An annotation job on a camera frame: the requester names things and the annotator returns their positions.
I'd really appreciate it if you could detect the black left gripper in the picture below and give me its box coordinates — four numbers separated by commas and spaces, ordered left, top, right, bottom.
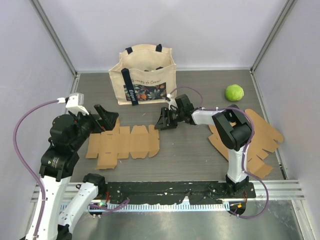
70, 103, 119, 149

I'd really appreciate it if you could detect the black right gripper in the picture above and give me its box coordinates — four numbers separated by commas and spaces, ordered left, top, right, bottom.
154, 107, 184, 131

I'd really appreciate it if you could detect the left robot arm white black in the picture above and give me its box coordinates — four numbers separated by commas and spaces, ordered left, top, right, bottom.
24, 104, 119, 240

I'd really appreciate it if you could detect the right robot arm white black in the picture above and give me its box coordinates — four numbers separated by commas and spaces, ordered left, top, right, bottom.
154, 94, 254, 198

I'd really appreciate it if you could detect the spare brown cardboard box blank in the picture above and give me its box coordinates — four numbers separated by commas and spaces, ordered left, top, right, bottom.
207, 108, 285, 180

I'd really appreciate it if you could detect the beige canvas tote bag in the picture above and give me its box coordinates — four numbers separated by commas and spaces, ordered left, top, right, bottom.
108, 44, 177, 106

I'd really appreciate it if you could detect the green cabbage ball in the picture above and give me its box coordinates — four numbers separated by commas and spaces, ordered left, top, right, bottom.
225, 84, 245, 102

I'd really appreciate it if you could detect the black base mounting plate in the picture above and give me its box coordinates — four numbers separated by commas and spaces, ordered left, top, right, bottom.
106, 181, 256, 205

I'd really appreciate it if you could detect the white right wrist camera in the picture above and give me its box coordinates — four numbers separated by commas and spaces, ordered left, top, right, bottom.
165, 94, 178, 111

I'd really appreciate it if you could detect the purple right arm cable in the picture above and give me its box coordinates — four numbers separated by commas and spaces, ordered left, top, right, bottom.
169, 86, 270, 220

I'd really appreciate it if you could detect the slotted cable duct strip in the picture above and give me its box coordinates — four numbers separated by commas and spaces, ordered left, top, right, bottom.
61, 201, 231, 213

